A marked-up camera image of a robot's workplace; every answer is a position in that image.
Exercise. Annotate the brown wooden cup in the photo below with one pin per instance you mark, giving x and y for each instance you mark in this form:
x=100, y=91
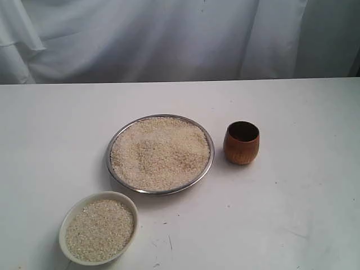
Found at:
x=241, y=142

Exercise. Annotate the round steel rice tray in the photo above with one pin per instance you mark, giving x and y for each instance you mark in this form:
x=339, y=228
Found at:
x=160, y=154

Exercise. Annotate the white ceramic rice bowl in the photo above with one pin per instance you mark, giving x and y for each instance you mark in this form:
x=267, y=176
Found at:
x=98, y=229

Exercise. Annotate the white fabric backdrop curtain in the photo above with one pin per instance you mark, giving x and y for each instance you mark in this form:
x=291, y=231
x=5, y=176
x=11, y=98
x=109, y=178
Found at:
x=170, y=41

